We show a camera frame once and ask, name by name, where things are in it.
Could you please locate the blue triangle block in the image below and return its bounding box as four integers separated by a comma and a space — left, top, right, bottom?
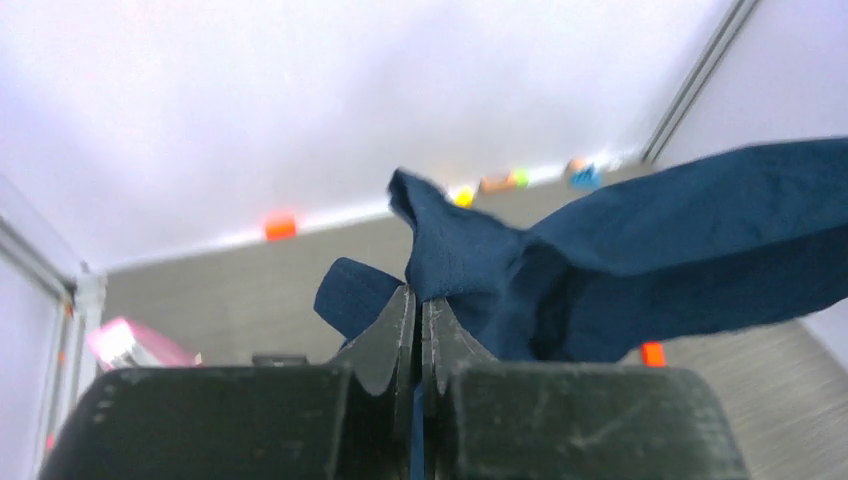
569, 165, 601, 190

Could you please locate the orange long block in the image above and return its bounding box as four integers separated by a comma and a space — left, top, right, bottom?
640, 342, 667, 368

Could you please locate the yellow arch block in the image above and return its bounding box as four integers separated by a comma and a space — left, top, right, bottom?
452, 186, 476, 208

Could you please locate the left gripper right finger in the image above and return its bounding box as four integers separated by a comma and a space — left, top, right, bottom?
421, 298, 496, 479

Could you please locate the red block at wall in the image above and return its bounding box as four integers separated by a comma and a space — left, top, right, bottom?
263, 214, 298, 242

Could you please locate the pink metronome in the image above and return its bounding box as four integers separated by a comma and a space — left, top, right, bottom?
86, 317, 202, 371

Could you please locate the small green block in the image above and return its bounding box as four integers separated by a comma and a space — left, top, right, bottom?
511, 169, 529, 188

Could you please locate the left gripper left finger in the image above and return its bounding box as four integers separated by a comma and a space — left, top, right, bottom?
331, 286, 416, 479

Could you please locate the tan flat block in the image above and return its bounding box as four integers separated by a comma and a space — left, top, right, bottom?
478, 174, 517, 195

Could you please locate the navy blue t-shirt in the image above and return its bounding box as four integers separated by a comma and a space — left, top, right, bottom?
313, 137, 848, 364

